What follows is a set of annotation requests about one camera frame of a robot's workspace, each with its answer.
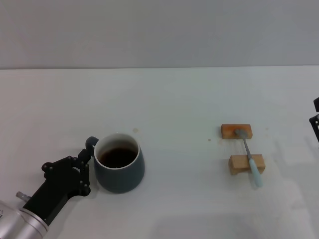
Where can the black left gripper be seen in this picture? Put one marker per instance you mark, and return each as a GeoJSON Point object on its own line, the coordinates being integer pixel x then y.
{"type": "Point", "coordinates": [53, 189]}

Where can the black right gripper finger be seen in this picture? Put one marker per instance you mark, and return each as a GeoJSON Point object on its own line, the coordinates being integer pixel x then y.
{"type": "Point", "coordinates": [316, 104]}
{"type": "Point", "coordinates": [315, 124]}

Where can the dark grey ceramic cup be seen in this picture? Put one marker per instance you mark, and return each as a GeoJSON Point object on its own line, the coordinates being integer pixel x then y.
{"type": "Point", "coordinates": [119, 178]}

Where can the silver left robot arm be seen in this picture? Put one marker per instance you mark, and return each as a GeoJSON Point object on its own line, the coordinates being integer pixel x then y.
{"type": "Point", "coordinates": [17, 224]}

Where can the dark coffee liquid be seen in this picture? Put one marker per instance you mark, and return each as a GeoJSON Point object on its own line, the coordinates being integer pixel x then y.
{"type": "Point", "coordinates": [115, 158]}

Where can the pale notched wooden block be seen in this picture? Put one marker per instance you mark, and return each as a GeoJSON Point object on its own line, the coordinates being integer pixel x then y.
{"type": "Point", "coordinates": [239, 163]}

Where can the orange stained wooden block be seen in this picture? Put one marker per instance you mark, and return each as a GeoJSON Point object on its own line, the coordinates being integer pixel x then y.
{"type": "Point", "coordinates": [228, 132]}

